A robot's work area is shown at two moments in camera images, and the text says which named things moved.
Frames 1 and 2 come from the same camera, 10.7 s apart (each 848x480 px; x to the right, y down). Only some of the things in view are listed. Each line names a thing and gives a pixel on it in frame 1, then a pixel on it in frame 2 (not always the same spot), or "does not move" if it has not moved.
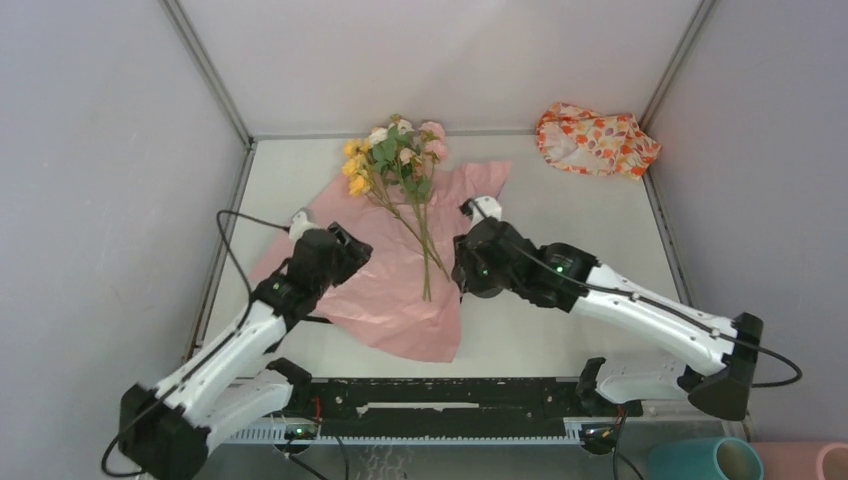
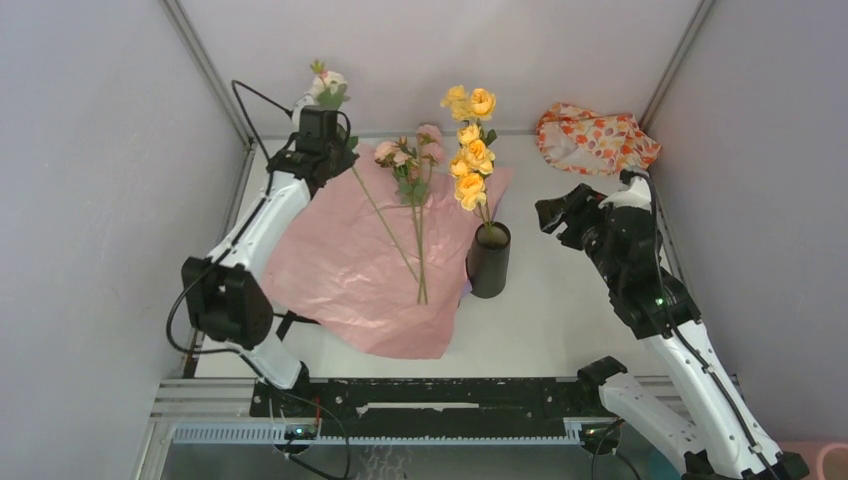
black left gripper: x=354 y=254 -> x=348 y=157
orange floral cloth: x=574 y=138 does not move
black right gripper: x=463 y=272 -> x=577 y=207
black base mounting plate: x=453 y=407 does not move
